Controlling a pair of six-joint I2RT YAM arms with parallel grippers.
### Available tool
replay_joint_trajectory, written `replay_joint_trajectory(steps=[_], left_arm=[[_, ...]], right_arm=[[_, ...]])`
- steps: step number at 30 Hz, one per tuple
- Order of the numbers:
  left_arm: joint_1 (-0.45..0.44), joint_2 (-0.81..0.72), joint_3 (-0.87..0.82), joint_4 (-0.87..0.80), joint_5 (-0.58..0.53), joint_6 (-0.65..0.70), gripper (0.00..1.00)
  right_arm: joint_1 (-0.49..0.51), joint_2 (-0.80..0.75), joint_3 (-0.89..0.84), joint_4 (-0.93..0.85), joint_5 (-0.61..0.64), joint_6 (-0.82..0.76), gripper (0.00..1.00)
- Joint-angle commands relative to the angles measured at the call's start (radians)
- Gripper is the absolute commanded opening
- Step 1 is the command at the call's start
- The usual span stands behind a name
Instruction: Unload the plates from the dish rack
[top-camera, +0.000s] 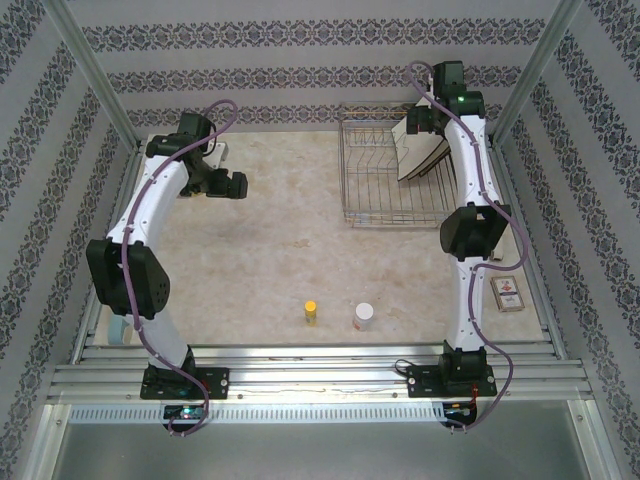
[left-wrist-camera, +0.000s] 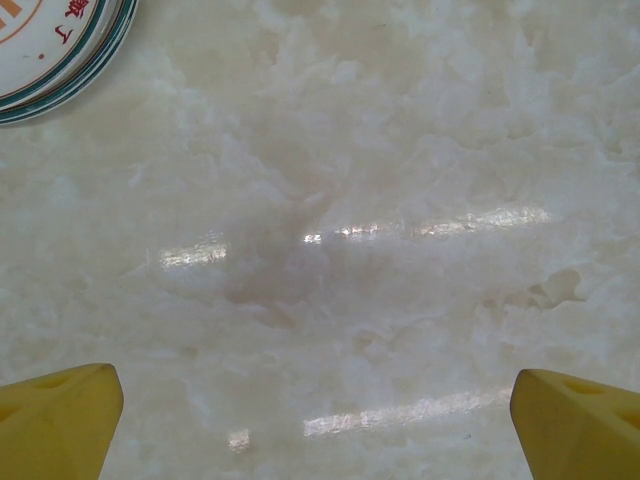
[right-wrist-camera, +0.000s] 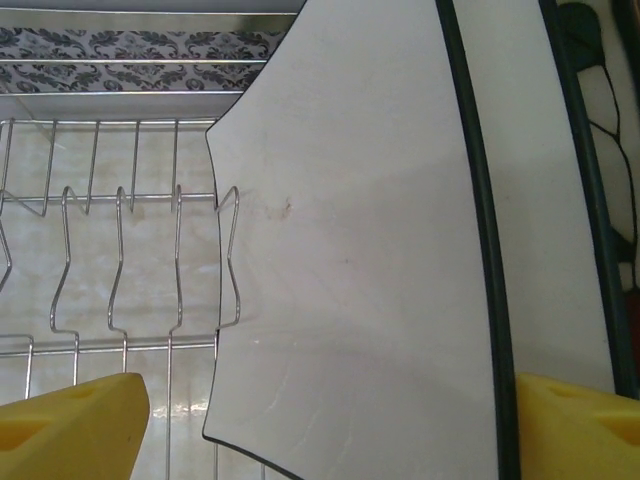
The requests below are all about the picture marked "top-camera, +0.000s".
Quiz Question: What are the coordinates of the square white plate dark rim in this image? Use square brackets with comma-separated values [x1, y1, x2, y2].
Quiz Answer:
[390, 99, 441, 181]
[419, 137, 454, 174]
[407, 137, 449, 178]

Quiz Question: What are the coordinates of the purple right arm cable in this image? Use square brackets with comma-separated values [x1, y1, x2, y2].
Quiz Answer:
[407, 60, 531, 436]

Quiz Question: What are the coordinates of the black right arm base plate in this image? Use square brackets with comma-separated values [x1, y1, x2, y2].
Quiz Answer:
[407, 364, 496, 400]

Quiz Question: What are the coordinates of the light blue object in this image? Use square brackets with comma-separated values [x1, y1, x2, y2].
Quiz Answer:
[109, 313, 135, 346]

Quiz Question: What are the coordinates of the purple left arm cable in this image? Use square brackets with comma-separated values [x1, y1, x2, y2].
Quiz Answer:
[119, 98, 239, 439]

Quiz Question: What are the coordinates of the grey metal shelf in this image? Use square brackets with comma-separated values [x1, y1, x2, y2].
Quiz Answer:
[29, 399, 621, 480]

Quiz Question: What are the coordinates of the chrome wire dish rack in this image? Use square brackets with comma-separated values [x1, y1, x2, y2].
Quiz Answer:
[338, 102, 460, 230]

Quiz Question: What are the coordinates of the white slotted cable duct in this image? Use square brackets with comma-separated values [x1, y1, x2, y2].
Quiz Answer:
[69, 403, 446, 424]

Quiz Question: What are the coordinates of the aluminium frame post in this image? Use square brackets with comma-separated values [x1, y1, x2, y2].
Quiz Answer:
[487, 0, 586, 146]
[39, 0, 146, 154]

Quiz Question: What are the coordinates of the aluminium side rail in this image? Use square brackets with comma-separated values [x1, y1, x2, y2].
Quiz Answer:
[487, 139, 569, 361]
[72, 142, 146, 364]

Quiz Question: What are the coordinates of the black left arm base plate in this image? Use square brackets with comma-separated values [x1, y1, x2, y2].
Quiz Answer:
[140, 367, 230, 401]

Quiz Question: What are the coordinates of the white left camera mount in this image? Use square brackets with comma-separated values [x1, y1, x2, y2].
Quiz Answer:
[208, 141, 230, 170]

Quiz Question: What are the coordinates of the playing card box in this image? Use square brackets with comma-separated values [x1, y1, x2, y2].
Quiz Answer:
[489, 274, 527, 314]

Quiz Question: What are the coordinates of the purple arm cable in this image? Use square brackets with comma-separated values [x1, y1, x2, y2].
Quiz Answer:
[119, 98, 239, 439]
[407, 60, 531, 436]

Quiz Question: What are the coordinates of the small circuit board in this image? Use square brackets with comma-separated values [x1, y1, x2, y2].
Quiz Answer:
[164, 405, 206, 421]

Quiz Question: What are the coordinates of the small white jar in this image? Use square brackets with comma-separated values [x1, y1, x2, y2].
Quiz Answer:
[353, 302, 375, 332]

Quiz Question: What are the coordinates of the aluminium mounting rail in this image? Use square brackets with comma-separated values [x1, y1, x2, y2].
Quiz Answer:
[47, 344, 586, 401]

